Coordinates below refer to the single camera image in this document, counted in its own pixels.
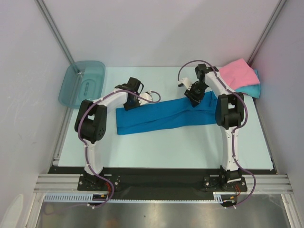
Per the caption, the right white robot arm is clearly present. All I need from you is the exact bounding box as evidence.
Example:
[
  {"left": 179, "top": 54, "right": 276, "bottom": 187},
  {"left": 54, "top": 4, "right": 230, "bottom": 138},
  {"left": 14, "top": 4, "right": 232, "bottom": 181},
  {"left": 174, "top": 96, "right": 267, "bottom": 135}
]
[{"left": 178, "top": 61, "right": 247, "bottom": 191}]

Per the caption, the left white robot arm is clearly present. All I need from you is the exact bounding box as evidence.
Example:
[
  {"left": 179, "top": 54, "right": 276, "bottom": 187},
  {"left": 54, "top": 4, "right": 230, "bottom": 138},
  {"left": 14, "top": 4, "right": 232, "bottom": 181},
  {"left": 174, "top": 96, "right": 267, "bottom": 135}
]
[{"left": 74, "top": 77, "right": 153, "bottom": 191}]

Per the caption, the pink folded t shirt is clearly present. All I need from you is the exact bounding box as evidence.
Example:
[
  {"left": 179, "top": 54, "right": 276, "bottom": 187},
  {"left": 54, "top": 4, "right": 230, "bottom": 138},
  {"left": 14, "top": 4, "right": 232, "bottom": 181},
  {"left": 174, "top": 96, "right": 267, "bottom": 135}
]
[{"left": 219, "top": 58, "right": 260, "bottom": 90}]

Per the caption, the teal transparent plastic bin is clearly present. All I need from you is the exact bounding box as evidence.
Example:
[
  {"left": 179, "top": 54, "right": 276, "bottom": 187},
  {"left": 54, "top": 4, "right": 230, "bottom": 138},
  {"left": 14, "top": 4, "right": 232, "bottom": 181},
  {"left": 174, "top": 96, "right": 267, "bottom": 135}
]
[{"left": 58, "top": 60, "right": 105, "bottom": 109}]

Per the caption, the light blue folded t shirt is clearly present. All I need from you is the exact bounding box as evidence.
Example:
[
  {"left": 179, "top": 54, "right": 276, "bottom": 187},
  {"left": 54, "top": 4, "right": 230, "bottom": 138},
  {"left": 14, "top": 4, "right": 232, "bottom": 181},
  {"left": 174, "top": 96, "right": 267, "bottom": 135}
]
[{"left": 236, "top": 83, "right": 261, "bottom": 99}]

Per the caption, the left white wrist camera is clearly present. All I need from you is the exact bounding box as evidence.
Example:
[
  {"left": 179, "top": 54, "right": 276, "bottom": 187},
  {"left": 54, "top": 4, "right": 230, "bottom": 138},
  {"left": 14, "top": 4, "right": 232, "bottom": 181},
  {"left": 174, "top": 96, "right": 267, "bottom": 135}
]
[{"left": 138, "top": 91, "right": 153, "bottom": 106}]

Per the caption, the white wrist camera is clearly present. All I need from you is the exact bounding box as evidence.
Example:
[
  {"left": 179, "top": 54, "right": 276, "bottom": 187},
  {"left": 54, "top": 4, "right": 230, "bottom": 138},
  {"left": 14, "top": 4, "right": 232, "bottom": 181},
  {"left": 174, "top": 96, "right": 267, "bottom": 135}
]
[
  {"left": 178, "top": 77, "right": 192, "bottom": 90},
  {"left": 138, "top": 91, "right": 153, "bottom": 106}
]

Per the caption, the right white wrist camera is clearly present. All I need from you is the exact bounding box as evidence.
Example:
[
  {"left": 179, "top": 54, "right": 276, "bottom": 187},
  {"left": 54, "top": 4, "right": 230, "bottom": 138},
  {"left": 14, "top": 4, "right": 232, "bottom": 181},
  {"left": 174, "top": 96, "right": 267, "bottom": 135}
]
[{"left": 178, "top": 77, "right": 192, "bottom": 90}]

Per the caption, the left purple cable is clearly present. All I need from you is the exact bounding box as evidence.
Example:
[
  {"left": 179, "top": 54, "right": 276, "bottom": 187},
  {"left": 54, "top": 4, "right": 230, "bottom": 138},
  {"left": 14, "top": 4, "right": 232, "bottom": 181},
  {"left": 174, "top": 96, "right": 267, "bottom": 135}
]
[{"left": 77, "top": 89, "right": 162, "bottom": 211}]

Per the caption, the purple cable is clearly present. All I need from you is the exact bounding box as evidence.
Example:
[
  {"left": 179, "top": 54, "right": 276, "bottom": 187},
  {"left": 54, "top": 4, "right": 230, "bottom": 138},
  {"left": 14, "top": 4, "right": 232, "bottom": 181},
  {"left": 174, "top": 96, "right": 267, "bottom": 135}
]
[
  {"left": 77, "top": 89, "right": 162, "bottom": 211},
  {"left": 177, "top": 59, "right": 257, "bottom": 209}
]

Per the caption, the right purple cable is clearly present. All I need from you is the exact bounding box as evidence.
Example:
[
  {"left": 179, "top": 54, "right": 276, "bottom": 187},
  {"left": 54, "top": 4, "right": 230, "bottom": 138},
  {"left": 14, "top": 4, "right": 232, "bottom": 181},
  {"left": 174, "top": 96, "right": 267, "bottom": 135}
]
[{"left": 177, "top": 59, "right": 257, "bottom": 209}]

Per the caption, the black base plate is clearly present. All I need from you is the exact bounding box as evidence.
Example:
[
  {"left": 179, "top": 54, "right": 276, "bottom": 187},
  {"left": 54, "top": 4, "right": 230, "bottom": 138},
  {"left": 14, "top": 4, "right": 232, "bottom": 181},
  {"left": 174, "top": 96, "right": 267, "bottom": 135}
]
[{"left": 48, "top": 166, "right": 276, "bottom": 200}]

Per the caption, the white slotted cable duct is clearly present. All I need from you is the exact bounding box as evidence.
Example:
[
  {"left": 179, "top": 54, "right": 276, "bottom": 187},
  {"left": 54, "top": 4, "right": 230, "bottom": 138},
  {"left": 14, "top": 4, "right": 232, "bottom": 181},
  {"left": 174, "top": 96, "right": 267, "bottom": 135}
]
[{"left": 44, "top": 193, "right": 236, "bottom": 204}]

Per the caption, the right aluminium corner post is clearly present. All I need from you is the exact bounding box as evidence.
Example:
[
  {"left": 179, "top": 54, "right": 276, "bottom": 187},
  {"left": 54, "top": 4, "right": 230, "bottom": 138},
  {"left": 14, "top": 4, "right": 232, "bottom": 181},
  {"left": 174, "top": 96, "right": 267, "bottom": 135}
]
[{"left": 247, "top": 0, "right": 288, "bottom": 66}]

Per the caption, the aluminium corner post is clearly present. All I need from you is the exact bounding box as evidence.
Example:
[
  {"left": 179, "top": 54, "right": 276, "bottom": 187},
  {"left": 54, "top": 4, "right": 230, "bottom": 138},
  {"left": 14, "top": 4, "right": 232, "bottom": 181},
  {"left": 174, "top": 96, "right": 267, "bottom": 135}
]
[
  {"left": 247, "top": 0, "right": 288, "bottom": 66},
  {"left": 34, "top": 0, "right": 75, "bottom": 64}
]

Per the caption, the aluminium front rail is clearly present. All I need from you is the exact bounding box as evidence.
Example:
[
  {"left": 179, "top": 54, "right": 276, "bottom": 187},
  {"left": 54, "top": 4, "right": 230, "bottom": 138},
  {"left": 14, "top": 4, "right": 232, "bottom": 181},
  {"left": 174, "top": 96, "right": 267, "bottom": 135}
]
[{"left": 34, "top": 174, "right": 293, "bottom": 194}]

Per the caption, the left aluminium corner post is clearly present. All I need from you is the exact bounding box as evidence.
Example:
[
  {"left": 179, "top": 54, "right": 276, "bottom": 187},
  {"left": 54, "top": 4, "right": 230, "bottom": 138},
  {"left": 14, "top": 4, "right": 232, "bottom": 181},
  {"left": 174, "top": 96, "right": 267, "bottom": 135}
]
[{"left": 34, "top": 0, "right": 75, "bottom": 64}]

